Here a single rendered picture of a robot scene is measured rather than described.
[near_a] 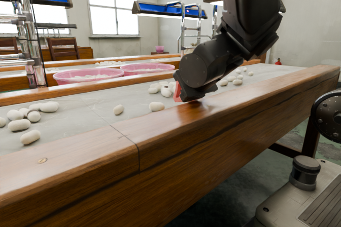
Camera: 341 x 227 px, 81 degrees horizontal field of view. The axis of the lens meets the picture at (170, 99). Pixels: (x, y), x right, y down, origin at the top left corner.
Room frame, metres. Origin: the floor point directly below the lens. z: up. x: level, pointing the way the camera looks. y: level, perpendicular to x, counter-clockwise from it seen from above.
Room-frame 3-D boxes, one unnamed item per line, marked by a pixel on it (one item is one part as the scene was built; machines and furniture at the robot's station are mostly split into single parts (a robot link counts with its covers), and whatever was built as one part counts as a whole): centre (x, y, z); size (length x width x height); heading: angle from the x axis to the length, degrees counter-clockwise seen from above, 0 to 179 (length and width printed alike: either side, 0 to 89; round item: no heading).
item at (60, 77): (0.81, 0.32, 0.72); 0.27 x 0.27 x 0.10
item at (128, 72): (0.99, 0.11, 0.72); 0.27 x 0.27 x 0.10
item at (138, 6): (1.47, -0.02, 1.08); 0.62 x 0.08 x 0.07; 131
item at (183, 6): (1.42, -0.08, 0.90); 0.20 x 0.19 x 0.45; 131
